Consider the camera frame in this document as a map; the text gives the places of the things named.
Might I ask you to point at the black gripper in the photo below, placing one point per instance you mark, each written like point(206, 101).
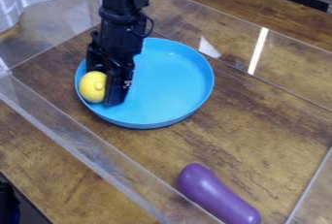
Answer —
point(118, 42)

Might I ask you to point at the yellow lemon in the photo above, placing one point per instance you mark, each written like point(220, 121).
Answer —
point(91, 86)

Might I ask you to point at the blue round tray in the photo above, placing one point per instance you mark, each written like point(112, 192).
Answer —
point(173, 84)

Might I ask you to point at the purple toy eggplant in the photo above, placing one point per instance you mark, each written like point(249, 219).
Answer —
point(202, 187)

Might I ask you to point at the clear acrylic enclosure wall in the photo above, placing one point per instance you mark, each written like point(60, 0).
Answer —
point(261, 133)

